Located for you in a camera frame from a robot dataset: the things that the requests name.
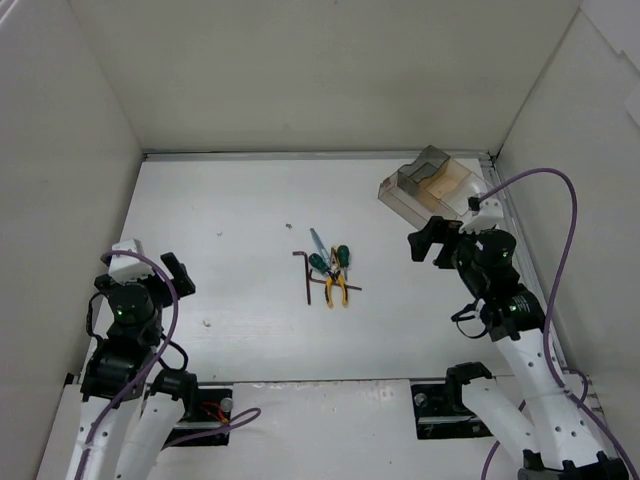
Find yellow handled pliers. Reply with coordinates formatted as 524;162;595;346
325;244;350;308

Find green handled screwdriver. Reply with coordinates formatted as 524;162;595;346
336;244;350;280

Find large brown hex key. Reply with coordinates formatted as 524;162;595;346
292;250;312;306

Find blue utility knife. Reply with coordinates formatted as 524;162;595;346
309;228;331;265

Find green stubby screwdriver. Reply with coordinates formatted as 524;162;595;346
309;253;331;275

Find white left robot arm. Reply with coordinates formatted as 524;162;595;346
66;244;200;479

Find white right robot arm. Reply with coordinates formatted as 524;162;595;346
408;216;631;479

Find clear plastic compartment organizer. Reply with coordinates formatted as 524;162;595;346
378;145;489;230

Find small brown hex key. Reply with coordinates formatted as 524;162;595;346
307;270;363;291

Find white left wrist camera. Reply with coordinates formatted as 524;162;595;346
108;239;153;284

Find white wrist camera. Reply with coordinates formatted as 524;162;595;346
459;197;504;234
108;239;153;284

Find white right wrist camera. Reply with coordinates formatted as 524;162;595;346
459;197;504;234

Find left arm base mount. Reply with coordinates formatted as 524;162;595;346
166;387;233;443

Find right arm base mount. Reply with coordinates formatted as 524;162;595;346
410;382;491;440

